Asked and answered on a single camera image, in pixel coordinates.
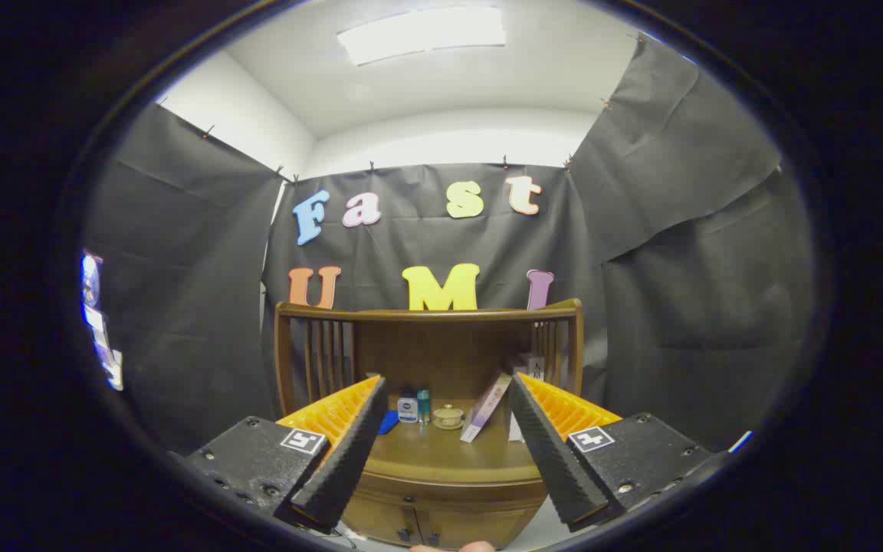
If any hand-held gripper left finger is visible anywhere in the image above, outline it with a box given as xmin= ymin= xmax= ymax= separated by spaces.
xmin=185 ymin=374 xmax=389 ymax=535

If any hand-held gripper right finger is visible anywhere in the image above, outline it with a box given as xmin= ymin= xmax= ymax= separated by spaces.
xmin=508 ymin=373 xmax=714 ymax=534

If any wooden drawer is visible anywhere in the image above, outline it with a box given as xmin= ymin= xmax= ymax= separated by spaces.
xmin=361 ymin=469 xmax=548 ymax=513

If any wooden cabinet door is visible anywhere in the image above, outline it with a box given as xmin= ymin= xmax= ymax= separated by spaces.
xmin=426 ymin=506 xmax=534 ymax=551
xmin=350 ymin=498 xmax=427 ymax=547

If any bright printed panel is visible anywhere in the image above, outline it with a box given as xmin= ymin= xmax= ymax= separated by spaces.
xmin=81 ymin=251 xmax=125 ymax=392

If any ceiling light panel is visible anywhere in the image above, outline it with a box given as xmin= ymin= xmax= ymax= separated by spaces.
xmin=336 ymin=6 xmax=507 ymax=67

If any purple book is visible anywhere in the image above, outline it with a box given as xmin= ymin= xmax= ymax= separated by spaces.
xmin=460 ymin=373 xmax=513 ymax=443

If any wooden cabinet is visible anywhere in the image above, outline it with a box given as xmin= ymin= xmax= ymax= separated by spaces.
xmin=273 ymin=299 xmax=584 ymax=551

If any wooden countertop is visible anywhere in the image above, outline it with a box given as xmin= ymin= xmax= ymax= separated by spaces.
xmin=365 ymin=399 xmax=542 ymax=484

